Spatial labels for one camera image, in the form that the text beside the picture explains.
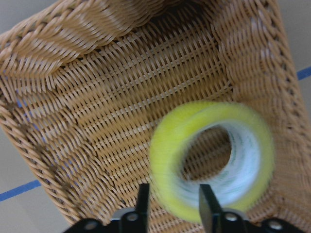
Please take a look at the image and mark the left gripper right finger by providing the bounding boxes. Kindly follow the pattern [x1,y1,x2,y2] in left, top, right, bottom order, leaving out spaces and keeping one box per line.
[199,184,222,233]

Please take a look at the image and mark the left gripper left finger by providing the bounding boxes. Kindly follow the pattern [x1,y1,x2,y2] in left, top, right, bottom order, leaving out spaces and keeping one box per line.
[136,183,150,233]

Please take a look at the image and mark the yellow-green tape roll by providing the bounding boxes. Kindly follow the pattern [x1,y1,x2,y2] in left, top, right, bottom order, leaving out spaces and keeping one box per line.
[149,101,275,223]

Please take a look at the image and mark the brown wicker basket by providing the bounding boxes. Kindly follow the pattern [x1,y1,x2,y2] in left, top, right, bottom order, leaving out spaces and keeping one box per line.
[0,0,311,232]

